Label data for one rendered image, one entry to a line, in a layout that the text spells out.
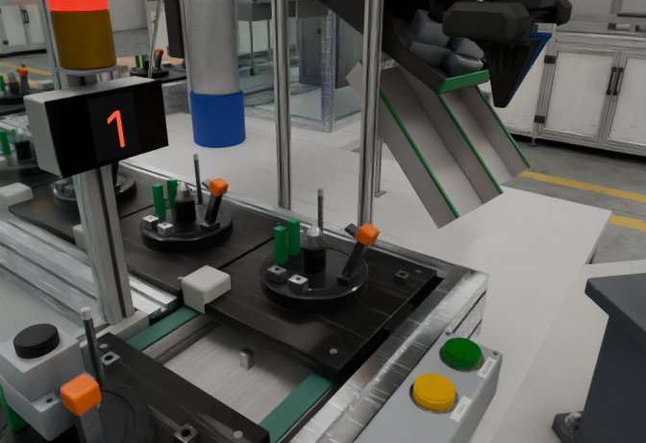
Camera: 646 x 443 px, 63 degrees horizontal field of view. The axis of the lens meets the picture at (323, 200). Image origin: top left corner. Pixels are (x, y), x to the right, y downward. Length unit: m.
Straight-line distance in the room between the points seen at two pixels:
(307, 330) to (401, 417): 0.15
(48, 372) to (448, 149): 0.68
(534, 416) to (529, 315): 0.21
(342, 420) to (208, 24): 1.18
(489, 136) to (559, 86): 3.54
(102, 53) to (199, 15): 1.00
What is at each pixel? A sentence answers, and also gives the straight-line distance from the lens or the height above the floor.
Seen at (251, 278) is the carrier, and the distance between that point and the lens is 0.71.
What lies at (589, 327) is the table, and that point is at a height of 0.86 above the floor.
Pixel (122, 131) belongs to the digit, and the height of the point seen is 1.20.
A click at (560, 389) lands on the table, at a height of 0.86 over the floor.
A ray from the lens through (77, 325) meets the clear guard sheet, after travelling 0.67.
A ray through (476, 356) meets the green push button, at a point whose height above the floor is 0.97.
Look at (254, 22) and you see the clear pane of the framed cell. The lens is 1.84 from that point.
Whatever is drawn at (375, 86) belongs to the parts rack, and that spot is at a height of 1.19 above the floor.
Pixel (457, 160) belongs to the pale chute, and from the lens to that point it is 0.91.
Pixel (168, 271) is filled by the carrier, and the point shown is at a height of 0.97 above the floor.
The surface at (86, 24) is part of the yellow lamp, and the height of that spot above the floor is 1.30.
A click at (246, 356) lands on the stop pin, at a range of 0.64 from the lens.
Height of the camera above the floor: 1.35
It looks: 24 degrees down
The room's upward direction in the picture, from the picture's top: straight up
